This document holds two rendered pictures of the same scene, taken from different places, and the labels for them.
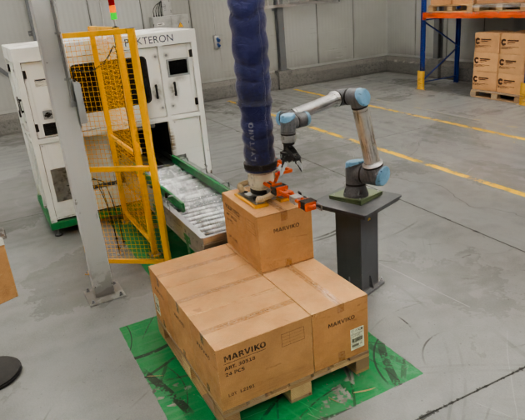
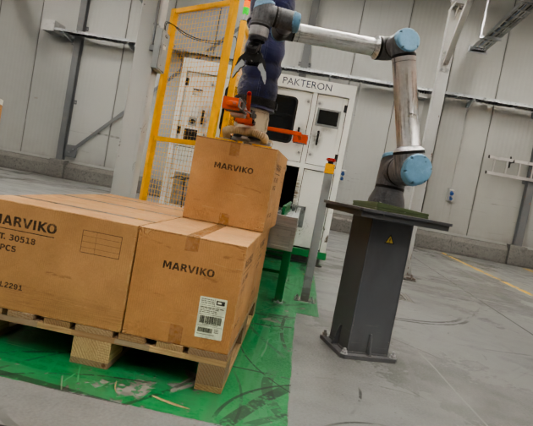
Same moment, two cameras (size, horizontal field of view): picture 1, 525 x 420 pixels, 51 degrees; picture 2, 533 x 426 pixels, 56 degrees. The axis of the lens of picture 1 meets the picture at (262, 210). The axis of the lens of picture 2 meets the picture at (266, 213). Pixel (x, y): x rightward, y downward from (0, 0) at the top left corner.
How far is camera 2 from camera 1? 251 cm
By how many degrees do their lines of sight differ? 34
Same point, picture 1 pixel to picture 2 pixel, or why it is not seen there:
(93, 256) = not seen: hidden behind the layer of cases
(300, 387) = (90, 341)
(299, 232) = (250, 182)
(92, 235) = (121, 184)
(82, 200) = (126, 144)
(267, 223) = (208, 150)
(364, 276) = (358, 327)
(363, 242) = (369, 270)
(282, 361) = (73, 275)
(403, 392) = not seen: outside the picture
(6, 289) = not seen: outside the picture
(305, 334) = (121, 253)
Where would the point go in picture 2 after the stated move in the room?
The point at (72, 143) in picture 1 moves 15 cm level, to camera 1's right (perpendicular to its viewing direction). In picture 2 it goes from (137, 84) to (151, 86)
